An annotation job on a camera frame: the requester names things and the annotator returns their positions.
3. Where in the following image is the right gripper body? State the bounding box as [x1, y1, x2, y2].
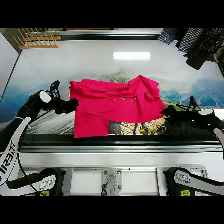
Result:
[160, 104, 188, 127]

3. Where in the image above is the silver frame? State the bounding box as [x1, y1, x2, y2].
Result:
[16, 143, 224, 197]

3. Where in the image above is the red garment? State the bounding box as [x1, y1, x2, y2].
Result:
[69, 74, 168, 139]

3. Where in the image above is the black cable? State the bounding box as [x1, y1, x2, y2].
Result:
[18, 155, 38, 194]

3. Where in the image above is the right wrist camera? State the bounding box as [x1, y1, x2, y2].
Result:
[187, 95, 202, 113]

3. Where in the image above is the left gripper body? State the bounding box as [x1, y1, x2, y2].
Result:
[52, 98, 80, 115]

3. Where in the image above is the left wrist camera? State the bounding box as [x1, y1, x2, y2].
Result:
[49, 79, 62, 101]

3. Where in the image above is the brown wooden rack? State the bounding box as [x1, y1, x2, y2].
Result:
[13, 27, 63, 50]

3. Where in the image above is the dark blue checked garment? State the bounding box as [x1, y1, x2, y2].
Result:
[157, 27, 181, 45]

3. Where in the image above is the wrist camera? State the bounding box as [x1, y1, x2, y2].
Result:
[187, 95, 202, 113]
[49, 79, 62, 101]

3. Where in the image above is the black checked garment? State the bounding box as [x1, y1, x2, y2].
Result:
[175, 27, 224, 77]

